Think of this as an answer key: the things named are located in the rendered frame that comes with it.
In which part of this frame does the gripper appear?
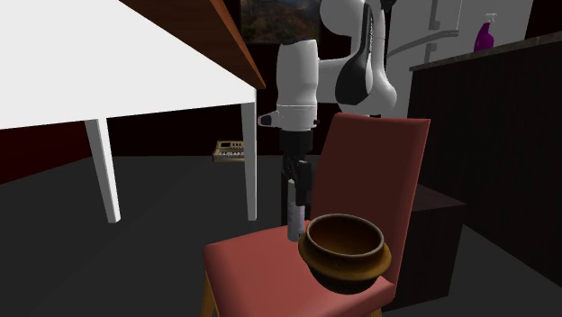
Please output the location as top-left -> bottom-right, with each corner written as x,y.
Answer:
279,129 -> 314,207

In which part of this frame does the grey cylindrical bottle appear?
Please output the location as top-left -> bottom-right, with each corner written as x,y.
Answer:
286,178 -> 306,242

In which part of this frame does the red upholstered chair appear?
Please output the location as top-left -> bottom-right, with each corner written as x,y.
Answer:
202,112 -> 431,317

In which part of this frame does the small tan keyboard instrument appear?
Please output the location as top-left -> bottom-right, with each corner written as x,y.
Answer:
212,140 -> 246,164

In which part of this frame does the brown clay bowl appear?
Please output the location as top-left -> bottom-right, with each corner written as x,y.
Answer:
297,213 -> 393,295

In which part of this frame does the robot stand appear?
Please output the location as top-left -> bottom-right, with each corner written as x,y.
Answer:
384,183 -> 467,312

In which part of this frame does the dark counter cabinet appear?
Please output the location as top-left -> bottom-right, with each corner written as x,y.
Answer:
407,31 -> 562,287

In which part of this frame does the grey refrigerator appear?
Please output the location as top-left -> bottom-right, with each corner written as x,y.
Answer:
385,0 -> 535,120

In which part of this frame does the purple spray bottle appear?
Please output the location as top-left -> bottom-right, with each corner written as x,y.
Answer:
472,12 -> 499,53

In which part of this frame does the white table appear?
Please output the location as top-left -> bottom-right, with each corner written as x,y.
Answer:
0,0 -> 259,224

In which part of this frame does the landscape wall picture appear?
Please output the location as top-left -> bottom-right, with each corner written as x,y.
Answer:
240,0 -> 322,45

